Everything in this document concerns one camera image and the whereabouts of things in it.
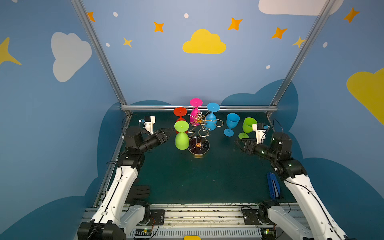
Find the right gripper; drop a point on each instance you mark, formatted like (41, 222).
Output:
(248, 146)

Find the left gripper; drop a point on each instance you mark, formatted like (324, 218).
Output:
(159, 136)

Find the green wine glass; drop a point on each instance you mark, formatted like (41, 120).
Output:
(182, 138)
(247, 127)

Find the red wine glass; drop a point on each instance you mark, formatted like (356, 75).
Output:
(180, 112)

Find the blue wine glass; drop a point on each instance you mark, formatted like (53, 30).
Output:
(211, 118)
(232, 121)

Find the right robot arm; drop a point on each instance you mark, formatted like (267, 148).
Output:
(300, 186)

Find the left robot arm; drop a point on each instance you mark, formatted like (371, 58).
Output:
(120, 186)

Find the pink wine glass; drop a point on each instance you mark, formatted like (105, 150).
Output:
(195, 112)

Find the blue tool at table edge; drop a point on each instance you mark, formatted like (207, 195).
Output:
(274, 186)

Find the black glove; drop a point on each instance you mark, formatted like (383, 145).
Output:
(138, 193)

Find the right circuit board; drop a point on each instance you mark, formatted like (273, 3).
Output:
(268, 234)

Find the circuit board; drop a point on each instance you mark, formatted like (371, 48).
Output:
(146, 233)
(268, 234)

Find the left circuit board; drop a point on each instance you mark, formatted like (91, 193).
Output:
(146, 233)

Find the yellow object at bottom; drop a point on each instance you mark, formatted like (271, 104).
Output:
(192, 238)

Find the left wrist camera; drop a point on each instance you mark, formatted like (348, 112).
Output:
(148, 122)

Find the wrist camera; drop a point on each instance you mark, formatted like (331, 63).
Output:
(260, 130)
(148, 122)

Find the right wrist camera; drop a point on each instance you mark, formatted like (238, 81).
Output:
(260, 130)

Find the gold wire glass rack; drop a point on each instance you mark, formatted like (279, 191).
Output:
(199, 144)

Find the rear frame bar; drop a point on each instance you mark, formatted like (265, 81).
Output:
(158, 108)

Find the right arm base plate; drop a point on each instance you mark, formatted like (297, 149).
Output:
(252, 217)

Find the aluminium rail base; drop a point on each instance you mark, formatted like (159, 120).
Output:
(208, 214)

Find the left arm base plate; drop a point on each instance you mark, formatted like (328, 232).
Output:
(153, 217)

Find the left frame post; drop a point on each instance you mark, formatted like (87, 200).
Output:
(88, 26)

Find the frame post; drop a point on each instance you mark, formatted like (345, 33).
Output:
(304, 50)
(88, 26)

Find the right frame post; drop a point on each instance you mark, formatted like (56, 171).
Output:
(304, 50)

